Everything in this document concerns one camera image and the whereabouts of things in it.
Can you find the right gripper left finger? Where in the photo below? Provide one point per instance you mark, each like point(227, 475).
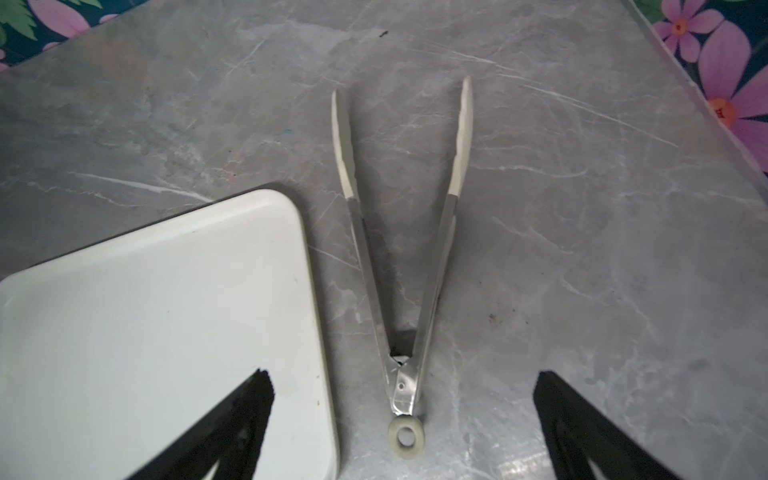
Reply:
point(226, 443)

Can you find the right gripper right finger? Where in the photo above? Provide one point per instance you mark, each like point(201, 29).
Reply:
point(581, 439)

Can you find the metal tongs white tips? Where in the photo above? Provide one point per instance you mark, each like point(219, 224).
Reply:
point(402, 227)

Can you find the white rectangular tray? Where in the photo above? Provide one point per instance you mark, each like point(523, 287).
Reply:
point(111, 353)

